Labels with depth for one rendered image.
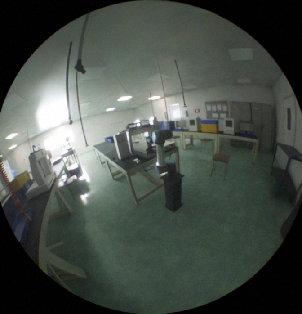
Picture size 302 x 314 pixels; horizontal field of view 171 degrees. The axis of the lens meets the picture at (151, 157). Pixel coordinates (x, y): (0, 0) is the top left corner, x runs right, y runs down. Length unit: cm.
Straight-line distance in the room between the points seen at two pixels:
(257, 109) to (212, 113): 229
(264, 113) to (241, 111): 108
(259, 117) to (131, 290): 546
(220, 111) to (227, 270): 528
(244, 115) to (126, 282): 539
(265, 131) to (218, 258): 445
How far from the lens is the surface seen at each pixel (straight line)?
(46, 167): 250
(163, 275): 136
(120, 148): 189
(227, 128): 365
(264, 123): 488
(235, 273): 154
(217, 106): 535
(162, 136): 102
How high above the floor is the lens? 136
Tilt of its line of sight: 21 degrees down
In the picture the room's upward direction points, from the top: 10 degrees counter-clockwise
